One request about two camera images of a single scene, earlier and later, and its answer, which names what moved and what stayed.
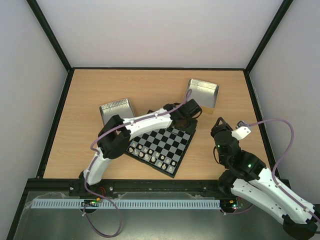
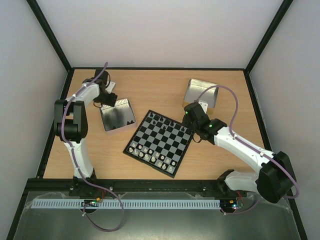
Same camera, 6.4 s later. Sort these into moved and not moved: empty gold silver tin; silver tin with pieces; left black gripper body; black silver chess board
Moved: left black gripper body
Not moved: empty gold silver tin; black silver chess board; silver tin with pieces
